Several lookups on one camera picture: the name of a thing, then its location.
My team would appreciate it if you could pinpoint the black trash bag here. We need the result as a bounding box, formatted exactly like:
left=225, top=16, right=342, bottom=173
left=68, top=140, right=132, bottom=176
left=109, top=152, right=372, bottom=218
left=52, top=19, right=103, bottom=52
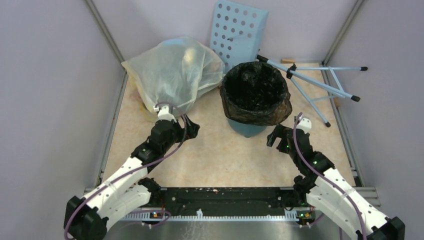
left=219, top=61, right=293, bottom=126

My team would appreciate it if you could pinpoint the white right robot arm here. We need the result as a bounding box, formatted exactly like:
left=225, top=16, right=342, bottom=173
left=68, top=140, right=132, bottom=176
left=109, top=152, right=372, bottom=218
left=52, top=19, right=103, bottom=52
left=266, top=115, right=406, bottom=240

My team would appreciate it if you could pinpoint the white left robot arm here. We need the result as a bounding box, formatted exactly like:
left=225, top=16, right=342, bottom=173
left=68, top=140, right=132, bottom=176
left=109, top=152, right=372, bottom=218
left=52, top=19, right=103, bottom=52
left=63, top=115, right=200, bottom=240

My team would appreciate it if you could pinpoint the teal plastic trash bin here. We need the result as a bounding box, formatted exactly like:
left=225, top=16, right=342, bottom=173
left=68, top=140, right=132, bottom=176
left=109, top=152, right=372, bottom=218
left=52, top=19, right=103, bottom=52
left=227, top=118, right=267, bottom=138

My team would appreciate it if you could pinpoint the translucent filled plastic bag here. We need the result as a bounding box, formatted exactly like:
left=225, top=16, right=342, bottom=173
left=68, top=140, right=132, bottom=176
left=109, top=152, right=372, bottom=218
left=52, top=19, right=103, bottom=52
left=121, top=36, right=225, bottom=122

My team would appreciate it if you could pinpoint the light blue folding stand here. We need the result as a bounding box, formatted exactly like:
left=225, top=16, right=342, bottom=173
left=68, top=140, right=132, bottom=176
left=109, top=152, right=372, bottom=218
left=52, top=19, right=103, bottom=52
left=256, top=54, right=368, bottom=128

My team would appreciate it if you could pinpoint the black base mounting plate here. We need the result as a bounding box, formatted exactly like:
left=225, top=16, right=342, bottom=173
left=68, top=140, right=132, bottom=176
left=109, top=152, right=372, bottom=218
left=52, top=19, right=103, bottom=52
left=148, top=187, right=311, bottom=217

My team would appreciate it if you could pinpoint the light blue perforated panel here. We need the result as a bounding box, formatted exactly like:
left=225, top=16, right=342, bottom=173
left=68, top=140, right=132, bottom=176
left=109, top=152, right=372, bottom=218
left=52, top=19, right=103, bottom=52
left=209, top=0, right=269, bottom=73

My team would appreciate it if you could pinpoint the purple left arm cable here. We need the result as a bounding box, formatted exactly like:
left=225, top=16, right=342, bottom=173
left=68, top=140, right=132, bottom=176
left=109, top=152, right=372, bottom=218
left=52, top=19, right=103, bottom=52
left=63, top=101, right=188, bottom=240

